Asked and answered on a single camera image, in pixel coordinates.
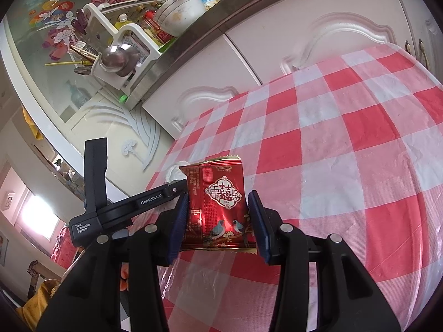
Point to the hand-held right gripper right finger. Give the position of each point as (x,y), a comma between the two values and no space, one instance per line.
(258,224)

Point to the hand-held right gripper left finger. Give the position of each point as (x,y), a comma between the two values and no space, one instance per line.
(178,228)

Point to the red snack packet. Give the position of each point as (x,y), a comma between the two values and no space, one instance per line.
(221,207)

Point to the white tissue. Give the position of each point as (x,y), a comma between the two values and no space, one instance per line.
(174,173)

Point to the red bed blanket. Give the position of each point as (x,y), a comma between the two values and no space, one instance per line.
(60,254)

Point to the green plastic item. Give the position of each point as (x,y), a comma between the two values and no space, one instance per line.
(123,98)

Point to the red checkered tablecloth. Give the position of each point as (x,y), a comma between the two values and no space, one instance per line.
(346,145)

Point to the yellow hanging cloth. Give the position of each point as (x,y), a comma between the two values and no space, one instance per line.
(32,124)

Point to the mustard yellow garment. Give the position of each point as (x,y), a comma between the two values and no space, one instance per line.
(38,304)

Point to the white cabinet door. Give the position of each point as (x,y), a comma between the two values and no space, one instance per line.
(207,76)
(277,31)
(425,7)

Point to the metal ladle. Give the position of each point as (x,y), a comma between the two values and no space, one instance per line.
(114,58)

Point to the yellow chopstick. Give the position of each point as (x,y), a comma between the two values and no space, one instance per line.
(62,63)

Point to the frosted glass sliding door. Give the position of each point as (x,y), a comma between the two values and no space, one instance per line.
(41,76)

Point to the kitchen counter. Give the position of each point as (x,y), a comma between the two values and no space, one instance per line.
(193,50)

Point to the yellow-green sauce bottle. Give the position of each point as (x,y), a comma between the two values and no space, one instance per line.
(123,22)

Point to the red sauce bottle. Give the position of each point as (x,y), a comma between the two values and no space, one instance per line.
(152,19)

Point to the white dish rack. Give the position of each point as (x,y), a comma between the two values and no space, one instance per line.
(93,9)

